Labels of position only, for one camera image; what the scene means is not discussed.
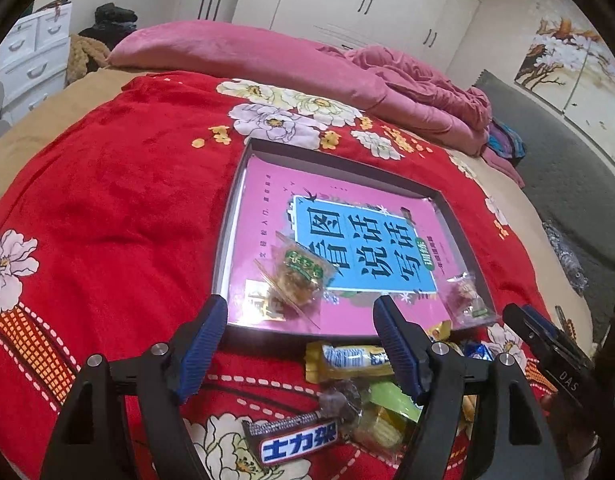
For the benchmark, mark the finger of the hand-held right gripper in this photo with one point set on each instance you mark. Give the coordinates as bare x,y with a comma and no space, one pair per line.
537,316
525,327

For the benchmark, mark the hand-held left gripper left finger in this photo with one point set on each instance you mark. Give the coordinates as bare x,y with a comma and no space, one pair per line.
207,340

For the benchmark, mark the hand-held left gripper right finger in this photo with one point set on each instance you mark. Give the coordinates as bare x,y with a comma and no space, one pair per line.
392,340

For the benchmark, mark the blue cookie packet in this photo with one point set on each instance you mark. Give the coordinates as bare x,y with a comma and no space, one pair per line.
477,350

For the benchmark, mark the yellow wafer packet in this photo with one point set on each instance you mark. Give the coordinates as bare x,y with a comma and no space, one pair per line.
337,360

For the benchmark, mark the green cake packet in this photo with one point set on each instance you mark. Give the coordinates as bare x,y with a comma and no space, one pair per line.
387,405

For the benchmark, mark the clear dark chocolate packet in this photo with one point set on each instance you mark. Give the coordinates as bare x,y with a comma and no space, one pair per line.
342,400

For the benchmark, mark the shallow grey cardboard box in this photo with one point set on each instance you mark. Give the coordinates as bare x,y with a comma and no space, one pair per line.
232,225

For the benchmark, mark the black chocolate bar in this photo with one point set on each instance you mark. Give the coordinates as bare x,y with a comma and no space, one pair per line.
292,447

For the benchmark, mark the grey patterned cloth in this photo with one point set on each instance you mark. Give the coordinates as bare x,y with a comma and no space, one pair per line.
562,255

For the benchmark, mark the small clear candy packet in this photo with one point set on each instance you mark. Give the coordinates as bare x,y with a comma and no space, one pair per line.
465,295

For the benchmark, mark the clear green-label snack packet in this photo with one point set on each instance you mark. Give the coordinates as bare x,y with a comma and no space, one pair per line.
297,280

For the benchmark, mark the pink book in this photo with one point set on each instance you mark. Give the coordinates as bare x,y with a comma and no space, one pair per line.
267,210

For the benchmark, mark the red floral blanket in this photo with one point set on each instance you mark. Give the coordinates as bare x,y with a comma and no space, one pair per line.
112,210

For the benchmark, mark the colourful clothes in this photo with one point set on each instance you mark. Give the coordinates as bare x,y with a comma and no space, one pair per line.
507,140

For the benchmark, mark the crumpled pink quilt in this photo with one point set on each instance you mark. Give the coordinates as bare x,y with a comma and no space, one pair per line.
412,85

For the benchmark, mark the pink folded quilt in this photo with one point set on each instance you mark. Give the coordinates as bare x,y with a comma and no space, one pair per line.
212,45

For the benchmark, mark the brown plush throw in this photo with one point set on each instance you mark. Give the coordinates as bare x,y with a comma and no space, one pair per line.
85,55

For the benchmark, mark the white drawer unit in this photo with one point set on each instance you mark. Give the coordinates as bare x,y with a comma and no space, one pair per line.
32,55

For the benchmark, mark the dark clothes pile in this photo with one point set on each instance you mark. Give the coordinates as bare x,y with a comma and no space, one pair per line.
112,17

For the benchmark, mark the white wardrobe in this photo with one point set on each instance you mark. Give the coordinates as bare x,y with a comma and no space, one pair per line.
387,0

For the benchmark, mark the floral wall mural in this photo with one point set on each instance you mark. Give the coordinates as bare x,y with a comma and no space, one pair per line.
562,55

